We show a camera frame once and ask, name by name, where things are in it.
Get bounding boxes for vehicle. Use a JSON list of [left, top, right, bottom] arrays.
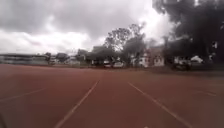
[[172, 57, 193, 71]]

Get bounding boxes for white painted track lines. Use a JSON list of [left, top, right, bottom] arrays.
[[0, 79, 224, 128]]

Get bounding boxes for tall bare-topped tree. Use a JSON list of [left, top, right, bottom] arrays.
[[103, 22, 148, 67]]

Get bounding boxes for group of large dark trees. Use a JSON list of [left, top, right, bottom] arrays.
[[152, 0, 224, 66]]

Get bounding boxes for white house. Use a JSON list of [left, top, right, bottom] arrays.
[[137, 46, 166, 68]]

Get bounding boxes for white car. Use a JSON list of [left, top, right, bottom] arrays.
[[112, 61, 125, 69], [102, 60, 113, 69]]

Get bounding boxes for red running track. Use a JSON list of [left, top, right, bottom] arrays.
[[0, 63, 224, 128]]

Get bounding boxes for grass strip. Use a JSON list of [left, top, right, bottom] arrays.
[[146, 64, 224, 78]]

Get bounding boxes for long low building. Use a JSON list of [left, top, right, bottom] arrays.
[[0, 53, 50, 66]]

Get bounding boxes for dark-roofed building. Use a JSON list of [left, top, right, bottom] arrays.
[[77, 45, 116, 66]]

